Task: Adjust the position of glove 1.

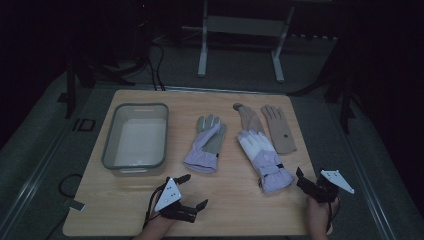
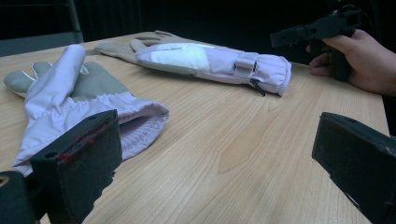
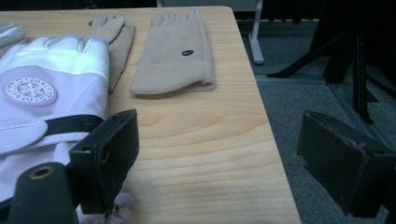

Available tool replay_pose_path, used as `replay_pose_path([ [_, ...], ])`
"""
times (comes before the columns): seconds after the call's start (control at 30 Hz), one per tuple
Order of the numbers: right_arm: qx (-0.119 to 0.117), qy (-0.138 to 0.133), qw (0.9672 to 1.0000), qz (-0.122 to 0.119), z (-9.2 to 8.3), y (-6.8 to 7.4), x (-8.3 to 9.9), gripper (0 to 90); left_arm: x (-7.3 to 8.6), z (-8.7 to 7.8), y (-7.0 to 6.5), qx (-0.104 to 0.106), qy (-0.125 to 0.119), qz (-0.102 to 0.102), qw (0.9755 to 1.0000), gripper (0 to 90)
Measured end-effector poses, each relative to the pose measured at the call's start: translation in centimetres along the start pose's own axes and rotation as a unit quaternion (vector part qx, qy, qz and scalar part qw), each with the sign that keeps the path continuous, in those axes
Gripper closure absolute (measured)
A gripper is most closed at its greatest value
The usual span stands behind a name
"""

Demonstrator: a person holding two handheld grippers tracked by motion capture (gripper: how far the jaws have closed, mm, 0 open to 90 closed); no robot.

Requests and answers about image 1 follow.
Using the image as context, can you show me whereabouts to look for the black looped cable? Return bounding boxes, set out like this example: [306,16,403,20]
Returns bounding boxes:
[57,173,84,199]

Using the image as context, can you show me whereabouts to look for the person's left hand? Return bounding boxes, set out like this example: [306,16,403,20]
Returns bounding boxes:
[141,209,183,236]

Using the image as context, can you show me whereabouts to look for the grey tape piece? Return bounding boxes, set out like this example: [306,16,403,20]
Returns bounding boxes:
[62,198,87,213]

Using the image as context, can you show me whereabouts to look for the person's right hand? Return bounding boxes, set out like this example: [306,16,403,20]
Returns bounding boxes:
[306,194,341,240]

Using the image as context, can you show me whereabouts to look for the black floor cables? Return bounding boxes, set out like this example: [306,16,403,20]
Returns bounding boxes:
[146,39,168,92]

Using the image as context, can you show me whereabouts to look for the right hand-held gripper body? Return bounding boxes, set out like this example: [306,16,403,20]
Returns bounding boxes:
[306,169,355,204]

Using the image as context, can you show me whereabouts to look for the grey plastic bin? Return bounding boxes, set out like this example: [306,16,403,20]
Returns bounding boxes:
[101,102,170,177]

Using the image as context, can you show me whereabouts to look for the white metal stand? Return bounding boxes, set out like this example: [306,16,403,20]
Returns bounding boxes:
[181,0,296,84]

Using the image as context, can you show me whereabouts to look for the black tripod stand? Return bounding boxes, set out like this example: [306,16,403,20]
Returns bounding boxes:
[56,19,149,119]

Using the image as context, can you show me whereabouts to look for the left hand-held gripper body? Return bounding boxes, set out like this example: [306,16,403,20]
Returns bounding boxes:
[154,177,198,224]

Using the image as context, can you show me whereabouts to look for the left hand-held gripper cable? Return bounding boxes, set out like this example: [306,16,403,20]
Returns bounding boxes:
[142,181,169,229]

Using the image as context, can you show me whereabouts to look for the purple and white glove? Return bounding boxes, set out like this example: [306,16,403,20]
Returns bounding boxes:
[237,128,296,195]

